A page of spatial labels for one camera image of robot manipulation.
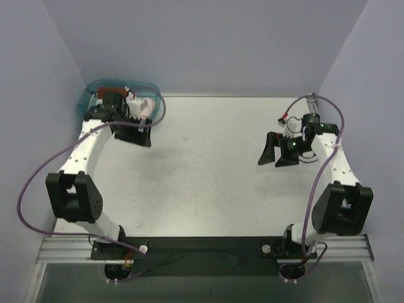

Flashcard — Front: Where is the pink striped towel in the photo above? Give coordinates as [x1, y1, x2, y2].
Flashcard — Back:
[141, 98, 155, 118]

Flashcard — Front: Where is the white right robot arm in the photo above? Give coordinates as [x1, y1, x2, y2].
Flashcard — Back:
[258, 114, 374, 259]

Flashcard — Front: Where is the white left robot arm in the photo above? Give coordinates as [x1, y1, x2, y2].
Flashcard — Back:
[45, 88, 160, 260]

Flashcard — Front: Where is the teal plastic bin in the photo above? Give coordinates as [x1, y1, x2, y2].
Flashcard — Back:
[76, 80, 163, 120]

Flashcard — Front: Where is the brown rolled towel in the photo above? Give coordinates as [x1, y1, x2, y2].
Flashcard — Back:
[97, 87, 129, 99]

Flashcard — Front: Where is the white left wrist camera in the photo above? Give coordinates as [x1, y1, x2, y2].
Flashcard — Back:
[126, 97, 149, 119]

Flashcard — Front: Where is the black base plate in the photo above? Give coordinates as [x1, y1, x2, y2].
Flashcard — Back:
[90, 236, 317, 280]

